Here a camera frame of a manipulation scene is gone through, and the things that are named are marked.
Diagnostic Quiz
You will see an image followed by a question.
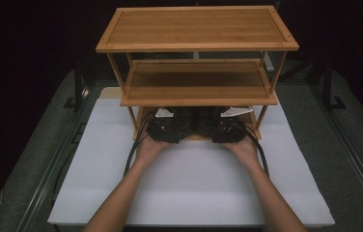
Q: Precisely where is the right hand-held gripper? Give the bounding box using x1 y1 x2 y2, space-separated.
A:
211 106 254 144

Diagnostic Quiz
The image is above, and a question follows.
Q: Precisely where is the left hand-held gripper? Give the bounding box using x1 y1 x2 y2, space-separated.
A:
146 108 187 144

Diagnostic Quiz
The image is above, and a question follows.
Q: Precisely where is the wooden three-tier shoe rack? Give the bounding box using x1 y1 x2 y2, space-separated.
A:
95 5 300 142

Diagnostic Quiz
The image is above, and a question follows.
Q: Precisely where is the person's right hand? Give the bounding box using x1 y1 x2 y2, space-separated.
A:
220 136 263 170

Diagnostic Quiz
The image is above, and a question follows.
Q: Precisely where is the person's left hand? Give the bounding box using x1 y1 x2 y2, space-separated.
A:
134 134 172 170

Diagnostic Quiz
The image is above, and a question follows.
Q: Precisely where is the beige wooden board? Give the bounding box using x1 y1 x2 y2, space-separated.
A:
99 87 124 100

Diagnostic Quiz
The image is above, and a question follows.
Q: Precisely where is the white bar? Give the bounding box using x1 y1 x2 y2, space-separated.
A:
264 52 276 73

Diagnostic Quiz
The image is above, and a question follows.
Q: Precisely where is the black metal stand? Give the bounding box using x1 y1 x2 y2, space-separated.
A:
321 59 348 111
63 59 90 112

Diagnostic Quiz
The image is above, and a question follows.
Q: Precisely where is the left hand-held gripper black cable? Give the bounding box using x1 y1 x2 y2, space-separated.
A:
123 112 153 178

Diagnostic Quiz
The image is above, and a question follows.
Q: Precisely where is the hand-held gripper black cable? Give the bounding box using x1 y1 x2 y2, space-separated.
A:
123 112 153 178
242 125 270 178

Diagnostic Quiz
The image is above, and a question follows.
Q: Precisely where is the right hand-held gripper black cable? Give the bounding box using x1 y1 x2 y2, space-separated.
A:
242 125 270 178

